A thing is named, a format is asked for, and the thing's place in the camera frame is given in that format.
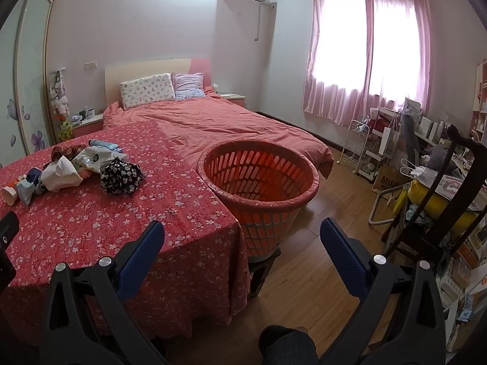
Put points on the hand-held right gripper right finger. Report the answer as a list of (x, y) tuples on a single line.
[(342, 253)]

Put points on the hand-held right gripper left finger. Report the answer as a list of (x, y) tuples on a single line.
[(140, 254)]

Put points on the small white cup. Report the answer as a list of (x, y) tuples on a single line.
[(9, 194)]

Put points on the light blue carton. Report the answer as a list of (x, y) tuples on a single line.
[(26, 194)]

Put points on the orange plastic laundry basket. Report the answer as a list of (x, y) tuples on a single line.
[(266, 232)]

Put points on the dark floral cloth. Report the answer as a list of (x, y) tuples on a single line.
[(120, 176)]

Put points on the white tissue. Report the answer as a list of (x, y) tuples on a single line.
[(57, 175)]

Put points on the blue and white packet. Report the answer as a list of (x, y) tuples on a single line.
[(120, 150)]

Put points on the white foil packet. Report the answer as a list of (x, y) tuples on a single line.
[(93, 157)]

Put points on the brown patterned wrapper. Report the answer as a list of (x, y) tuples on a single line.
[(62, 151)]

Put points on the light blue tube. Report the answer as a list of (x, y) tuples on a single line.
[(101, 143)]

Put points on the red floral blanket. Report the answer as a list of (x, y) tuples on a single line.
[(95, 228)]

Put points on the dark wooden stool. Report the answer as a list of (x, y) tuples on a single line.
[(260, 277)]

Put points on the brown paper bag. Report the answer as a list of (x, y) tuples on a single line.
[(388, 180)]

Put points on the person's leg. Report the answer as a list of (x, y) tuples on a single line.
[(287, 346)]

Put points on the dark wooden chair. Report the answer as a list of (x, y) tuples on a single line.
[(437, 182)]

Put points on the yellow cushion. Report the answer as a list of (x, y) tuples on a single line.
[(456, 213)]

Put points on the stack of books and boxes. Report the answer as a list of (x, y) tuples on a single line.
[(460, 281)]

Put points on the white shopping bag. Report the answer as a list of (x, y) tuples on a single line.
[(390, 140)]

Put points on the grey office chair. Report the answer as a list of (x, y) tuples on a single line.
[(409, 133)]

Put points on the pink nightstand with mugs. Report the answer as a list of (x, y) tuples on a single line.
[(89, 127)]

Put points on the cluttered desk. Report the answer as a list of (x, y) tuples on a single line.
[(430, 137)]

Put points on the white mug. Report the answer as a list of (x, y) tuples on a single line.
[(91, 113)]

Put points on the bed with salmon duvet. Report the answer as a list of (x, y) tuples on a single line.
[(213, 121)]

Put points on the hanging plush toys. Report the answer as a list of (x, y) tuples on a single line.
[(61, 99)]

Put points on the white floral pillow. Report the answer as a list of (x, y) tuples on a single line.
[(146, 89)]

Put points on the pink striped pillow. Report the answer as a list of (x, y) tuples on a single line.
[(188, 83)]

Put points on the pink nightstand with book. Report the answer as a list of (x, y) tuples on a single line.
[(237, 102)]

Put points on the cream and pink headboard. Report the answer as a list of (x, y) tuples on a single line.
[(152, 68)]

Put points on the flower-printed wardrobe door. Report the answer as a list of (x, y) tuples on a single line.
[(34, 64)]

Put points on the pink and white bookshelf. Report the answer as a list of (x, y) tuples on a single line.
[(480, 99)]

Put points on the air conditioner pipe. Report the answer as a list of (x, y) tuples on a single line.
[(258, 22)]

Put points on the white metal tube frame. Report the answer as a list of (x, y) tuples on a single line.
[(372, 213)]

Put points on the white wall outlet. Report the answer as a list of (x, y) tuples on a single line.
[(91, 65)]

